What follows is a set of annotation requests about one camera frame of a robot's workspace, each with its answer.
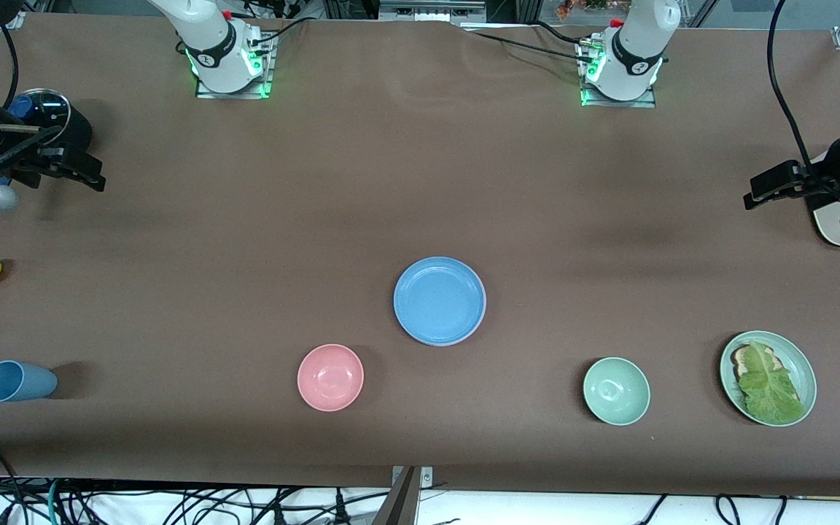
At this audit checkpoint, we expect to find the blue plate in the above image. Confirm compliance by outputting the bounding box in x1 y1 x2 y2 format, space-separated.
393 256 486 345

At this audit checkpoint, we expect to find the glass lid blue knob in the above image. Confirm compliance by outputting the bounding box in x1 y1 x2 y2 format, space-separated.
8 87 72 147

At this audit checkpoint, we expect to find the toasted bread slice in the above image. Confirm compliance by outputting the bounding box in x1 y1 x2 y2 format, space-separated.
731 344 785 380

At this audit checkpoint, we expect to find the green plate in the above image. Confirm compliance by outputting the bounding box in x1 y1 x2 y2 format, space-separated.
719 330 817 427

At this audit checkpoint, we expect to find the green lettuce leaf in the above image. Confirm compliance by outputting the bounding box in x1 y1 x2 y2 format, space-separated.
737 341 806 425

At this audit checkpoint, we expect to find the blue cup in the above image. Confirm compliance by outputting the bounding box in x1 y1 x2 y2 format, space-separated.
0 360 58 403

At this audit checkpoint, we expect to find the small green bowl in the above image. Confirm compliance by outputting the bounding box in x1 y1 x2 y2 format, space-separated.
583 357 651 427

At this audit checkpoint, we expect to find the brown table cloth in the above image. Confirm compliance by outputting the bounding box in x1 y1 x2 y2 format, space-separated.
0 13 840 498

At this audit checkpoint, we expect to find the small pink bowl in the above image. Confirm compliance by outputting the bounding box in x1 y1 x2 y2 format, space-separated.
297 343 365 413

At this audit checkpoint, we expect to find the grey diagonal bar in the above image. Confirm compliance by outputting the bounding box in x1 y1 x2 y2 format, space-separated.
373 467 421 525

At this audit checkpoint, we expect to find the black saucepan blue handle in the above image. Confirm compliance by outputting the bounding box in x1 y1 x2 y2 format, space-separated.
8 87 94 158

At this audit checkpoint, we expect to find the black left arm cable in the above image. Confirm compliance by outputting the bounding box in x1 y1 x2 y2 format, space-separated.
767 0 833 183

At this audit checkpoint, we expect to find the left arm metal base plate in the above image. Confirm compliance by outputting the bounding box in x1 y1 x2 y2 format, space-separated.
580 40 658 109

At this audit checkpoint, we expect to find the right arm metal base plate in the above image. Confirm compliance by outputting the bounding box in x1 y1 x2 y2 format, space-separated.
195 33 275 99

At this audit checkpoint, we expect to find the grey metal frame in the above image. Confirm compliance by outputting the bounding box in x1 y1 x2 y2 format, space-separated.
378 0 486 23

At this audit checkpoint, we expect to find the silver metal bracket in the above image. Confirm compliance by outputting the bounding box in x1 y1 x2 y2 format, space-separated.
391 465 434 491

